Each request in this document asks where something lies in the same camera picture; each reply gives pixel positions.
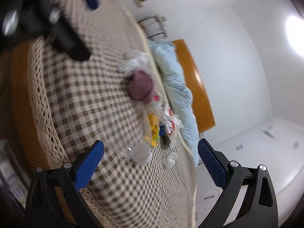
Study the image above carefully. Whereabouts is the black metal side rack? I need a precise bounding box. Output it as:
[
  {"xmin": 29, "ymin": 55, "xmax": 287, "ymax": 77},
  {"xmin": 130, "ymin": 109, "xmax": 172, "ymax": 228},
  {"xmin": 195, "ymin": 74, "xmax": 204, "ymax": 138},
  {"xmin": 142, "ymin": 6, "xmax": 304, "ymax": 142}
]
[{"xmin": 138, "ymin": 15, "xmax": 167, "ymax": 41}]

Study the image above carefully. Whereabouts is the yellow snack packet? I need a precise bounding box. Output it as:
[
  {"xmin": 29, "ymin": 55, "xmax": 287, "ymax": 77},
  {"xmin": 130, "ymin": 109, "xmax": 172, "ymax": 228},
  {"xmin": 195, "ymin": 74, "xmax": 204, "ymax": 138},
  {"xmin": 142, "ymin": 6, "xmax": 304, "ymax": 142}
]
[{"xmin": 144, "ymin": 113, "xmax": 160, "ymax": 147}]

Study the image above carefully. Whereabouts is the red blue snack wrapper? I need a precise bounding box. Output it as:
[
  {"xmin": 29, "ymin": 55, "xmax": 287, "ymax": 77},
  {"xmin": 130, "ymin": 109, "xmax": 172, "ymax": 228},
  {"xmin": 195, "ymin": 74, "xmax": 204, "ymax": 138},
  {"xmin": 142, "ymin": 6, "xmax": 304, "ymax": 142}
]
[{"xmin": 159, "ymin": 123, "xmax": 166, "ymax": 136}]

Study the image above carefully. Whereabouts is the clear plastic water bottle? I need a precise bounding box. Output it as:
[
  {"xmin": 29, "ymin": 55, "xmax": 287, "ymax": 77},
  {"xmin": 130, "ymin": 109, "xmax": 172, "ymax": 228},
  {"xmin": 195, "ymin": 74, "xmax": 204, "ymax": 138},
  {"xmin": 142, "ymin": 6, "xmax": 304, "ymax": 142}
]
[{"xmin": 104, "ymin": 139, "xmax": 153, "ymax": 166}]

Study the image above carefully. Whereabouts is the lined trash bin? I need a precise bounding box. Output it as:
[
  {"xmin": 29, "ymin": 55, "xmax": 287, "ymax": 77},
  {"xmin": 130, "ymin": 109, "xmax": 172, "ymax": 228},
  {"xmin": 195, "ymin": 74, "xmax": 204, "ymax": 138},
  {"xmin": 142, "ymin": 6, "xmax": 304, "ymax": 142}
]
[{"xmin": 1, "ymin": 139, "xmax": 29, "ymax": 208}]

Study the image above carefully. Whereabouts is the white built-in wardrobe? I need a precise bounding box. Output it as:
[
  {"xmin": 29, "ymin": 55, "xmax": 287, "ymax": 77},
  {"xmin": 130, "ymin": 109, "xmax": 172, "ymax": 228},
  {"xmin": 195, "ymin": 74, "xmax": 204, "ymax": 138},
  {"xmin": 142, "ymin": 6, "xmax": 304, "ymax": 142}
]
[{"xmin": 195, "ymin": 117, "xmax": 303, "ymax": 227}]

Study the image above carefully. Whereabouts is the light blue duvet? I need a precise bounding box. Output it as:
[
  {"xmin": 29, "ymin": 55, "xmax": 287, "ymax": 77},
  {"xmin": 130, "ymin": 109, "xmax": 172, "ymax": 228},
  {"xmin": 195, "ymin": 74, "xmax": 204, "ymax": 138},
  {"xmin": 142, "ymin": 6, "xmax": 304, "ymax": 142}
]
[{"xmin": 148, "ymin": 40, "xmax": 200, "ymax": 165}]

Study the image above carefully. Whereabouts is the white plastic bottle cap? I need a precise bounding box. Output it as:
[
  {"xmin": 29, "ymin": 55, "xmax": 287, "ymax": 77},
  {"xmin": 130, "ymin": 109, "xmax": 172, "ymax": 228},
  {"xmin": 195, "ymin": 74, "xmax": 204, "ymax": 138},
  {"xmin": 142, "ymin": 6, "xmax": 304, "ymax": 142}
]
[{"xmin": 162, "ymin": 152, "xmax": 177, "ymax": 168}]

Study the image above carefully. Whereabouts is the brown checkered bedspread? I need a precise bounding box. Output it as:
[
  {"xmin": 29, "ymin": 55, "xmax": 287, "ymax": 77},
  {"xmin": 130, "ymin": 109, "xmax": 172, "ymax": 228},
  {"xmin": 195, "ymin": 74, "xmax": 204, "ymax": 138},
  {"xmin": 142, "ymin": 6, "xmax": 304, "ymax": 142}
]
[{"xmin": 28, "ymin": 0, "xmax": 196, "ymax": 227}]

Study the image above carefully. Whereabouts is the clear disposable plastic glove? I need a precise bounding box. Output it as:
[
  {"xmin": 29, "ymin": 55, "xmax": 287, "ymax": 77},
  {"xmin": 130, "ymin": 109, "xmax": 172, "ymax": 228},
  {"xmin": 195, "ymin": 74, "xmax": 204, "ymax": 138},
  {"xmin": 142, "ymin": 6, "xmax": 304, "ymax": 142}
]
[{"xmin": 117, "ymin": 50, "xmax": 151, "ymax": 76}]

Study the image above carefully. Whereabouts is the purple towel cloth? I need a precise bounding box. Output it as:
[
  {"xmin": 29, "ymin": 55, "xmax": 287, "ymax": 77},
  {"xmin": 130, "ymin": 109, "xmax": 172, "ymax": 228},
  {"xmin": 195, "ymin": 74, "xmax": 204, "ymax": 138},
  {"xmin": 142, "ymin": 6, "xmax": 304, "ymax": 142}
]
[{"xmin": 126, "ymin": 70, "xmax": 156, "ymax": 105}]

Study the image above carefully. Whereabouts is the red white snack wrapper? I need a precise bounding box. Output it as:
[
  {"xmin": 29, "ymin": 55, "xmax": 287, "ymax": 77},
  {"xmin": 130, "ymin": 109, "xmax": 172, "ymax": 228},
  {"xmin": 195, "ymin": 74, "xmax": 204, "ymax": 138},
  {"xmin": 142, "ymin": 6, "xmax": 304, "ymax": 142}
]
[{"xmin": 164, "ymin": 106, "xmax": 182, "ymax": 136}]

